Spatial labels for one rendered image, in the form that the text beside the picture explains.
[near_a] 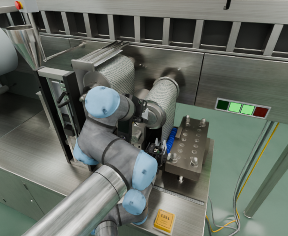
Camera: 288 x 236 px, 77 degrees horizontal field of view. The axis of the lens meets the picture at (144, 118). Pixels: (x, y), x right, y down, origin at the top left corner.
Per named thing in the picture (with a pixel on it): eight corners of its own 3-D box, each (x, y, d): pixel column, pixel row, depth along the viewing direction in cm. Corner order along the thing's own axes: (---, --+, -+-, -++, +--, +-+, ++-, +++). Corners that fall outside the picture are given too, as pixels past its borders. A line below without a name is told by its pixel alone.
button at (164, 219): (154, 226, 75) (154, 224, 73) (159, 210, 80) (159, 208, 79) (170, 233, 73) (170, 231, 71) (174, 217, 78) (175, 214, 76)
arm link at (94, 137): (93, 175, 40) (112, 129, 40) (63, 152, 46) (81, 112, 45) (114, 172, 47) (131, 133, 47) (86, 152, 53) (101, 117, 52)
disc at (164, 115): (133, 124, 84) (133, 96, 76) (134, 123, 85) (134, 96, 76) (164, 132, 80) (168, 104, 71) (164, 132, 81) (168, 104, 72)
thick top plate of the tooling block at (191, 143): (164, 171, 88) (165, 162, 85) (182, 123, 118) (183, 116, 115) (198, 181, 84) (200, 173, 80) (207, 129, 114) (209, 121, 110)
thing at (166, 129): (160, 155, 90) (162, 126, 79) (171, 127, 108) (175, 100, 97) (161, 155, 90) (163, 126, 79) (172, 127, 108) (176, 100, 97)
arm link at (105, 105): (75, 112, 43) (90, 78, 42) (100, 116, 53) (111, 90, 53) (103, 125, 40) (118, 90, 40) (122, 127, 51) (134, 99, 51)
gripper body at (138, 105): (148, 102, 67) (138, 95, 55) (143, 125, 66) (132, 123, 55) (130, 98, 69) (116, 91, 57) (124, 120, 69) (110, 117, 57)
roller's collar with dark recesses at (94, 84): (84, 98, 79) (81, 84, 75) (92, 92, 83) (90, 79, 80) (97, 101, 77) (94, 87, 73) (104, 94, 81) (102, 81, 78)
